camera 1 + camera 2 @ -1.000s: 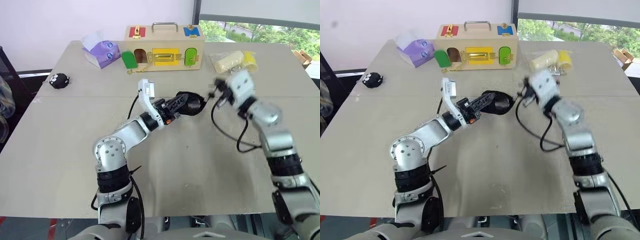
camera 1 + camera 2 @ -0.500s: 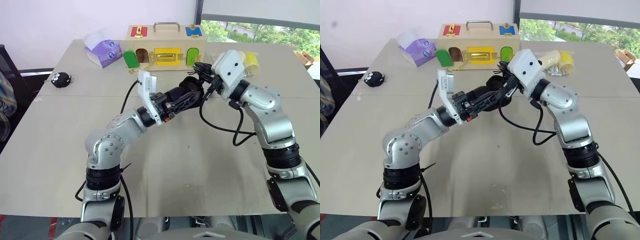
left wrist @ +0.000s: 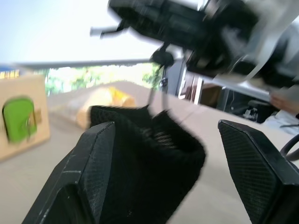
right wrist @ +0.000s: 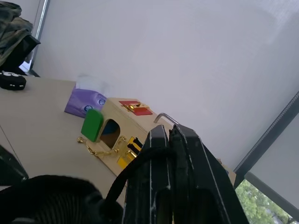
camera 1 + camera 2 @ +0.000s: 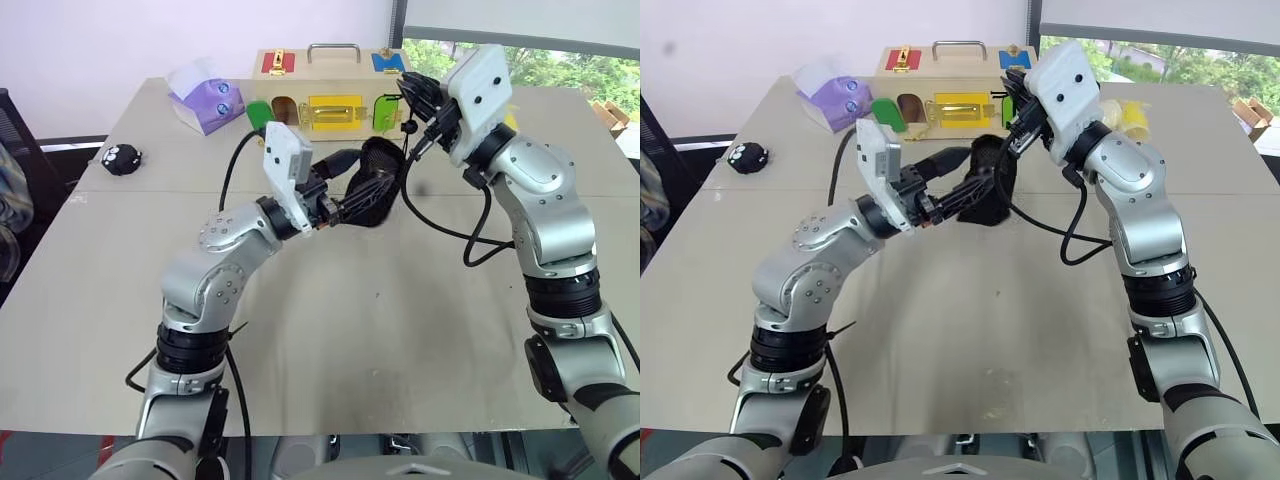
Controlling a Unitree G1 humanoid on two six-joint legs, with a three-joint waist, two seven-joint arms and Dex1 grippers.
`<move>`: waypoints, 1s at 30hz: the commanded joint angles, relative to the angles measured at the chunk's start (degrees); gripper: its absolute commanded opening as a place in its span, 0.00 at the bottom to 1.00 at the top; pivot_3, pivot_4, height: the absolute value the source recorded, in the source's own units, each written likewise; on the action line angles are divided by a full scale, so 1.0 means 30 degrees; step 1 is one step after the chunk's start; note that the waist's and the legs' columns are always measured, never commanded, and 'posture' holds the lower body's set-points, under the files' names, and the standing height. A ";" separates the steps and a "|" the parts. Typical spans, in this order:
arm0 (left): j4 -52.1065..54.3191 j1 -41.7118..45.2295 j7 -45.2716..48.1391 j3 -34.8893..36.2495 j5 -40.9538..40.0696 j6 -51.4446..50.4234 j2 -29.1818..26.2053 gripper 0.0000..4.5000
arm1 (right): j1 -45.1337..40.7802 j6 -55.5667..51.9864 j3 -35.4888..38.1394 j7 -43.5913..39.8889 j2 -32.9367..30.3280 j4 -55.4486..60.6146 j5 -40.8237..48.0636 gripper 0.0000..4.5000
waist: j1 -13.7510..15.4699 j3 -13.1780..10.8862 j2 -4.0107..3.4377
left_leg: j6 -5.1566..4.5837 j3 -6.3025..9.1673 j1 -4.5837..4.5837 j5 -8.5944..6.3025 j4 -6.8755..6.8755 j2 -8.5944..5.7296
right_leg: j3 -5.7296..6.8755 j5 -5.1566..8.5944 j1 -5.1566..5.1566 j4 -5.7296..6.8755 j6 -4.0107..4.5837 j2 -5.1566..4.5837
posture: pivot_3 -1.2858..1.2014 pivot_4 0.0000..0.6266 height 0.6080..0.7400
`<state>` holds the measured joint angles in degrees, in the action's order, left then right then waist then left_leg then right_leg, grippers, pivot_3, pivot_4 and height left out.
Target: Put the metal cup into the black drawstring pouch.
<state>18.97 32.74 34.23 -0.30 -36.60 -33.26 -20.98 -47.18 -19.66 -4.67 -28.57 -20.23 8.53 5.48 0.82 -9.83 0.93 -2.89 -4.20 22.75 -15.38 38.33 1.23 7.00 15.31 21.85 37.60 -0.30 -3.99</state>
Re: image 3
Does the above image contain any cardboard box with green print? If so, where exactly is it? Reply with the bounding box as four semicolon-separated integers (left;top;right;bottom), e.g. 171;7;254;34
0;74;51;162

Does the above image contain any yellow and brown package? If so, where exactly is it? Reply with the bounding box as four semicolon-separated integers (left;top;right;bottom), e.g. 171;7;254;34
76;86;136;129

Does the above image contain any bystander bare hand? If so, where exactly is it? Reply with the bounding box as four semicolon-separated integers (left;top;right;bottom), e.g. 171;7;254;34
270;91;299;115

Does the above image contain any black drawstring pouch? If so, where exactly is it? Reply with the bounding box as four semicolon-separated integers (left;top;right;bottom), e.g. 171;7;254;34
90;43;206;224

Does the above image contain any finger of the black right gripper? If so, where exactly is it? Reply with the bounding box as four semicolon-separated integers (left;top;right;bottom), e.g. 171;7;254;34
107;0;211;49

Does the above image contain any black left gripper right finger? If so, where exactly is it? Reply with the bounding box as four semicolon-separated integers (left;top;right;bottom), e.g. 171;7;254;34
217;119;299;224

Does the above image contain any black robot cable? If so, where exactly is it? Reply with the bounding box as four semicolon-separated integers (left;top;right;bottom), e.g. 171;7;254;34
279;133;299;162

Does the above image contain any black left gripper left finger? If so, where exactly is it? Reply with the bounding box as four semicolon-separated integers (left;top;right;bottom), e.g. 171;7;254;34
22;121;116;224

